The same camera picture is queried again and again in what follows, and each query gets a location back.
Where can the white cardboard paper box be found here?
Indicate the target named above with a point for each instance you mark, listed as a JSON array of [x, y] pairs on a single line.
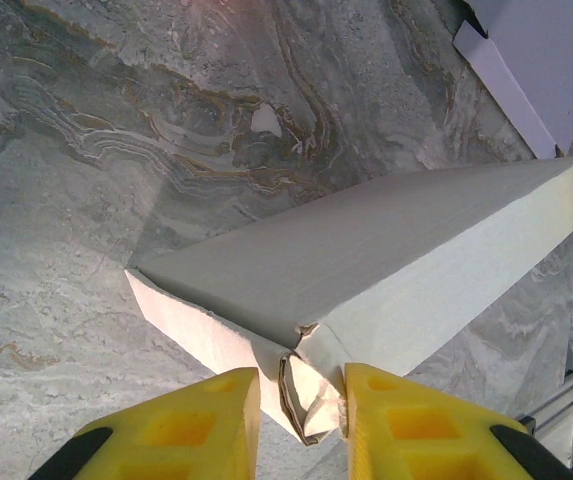
[[366, 260]]

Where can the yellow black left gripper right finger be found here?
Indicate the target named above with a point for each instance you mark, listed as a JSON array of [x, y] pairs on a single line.
[[431, 435]]

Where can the aluminium frame side rail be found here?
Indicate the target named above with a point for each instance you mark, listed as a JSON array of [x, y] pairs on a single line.
[[551, 402]]

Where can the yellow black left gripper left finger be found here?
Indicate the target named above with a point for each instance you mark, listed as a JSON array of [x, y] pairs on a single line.
[[176, 435]]

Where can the lavender cardboard paper box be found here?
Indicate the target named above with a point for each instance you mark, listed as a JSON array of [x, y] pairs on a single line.
[[541, 60]]

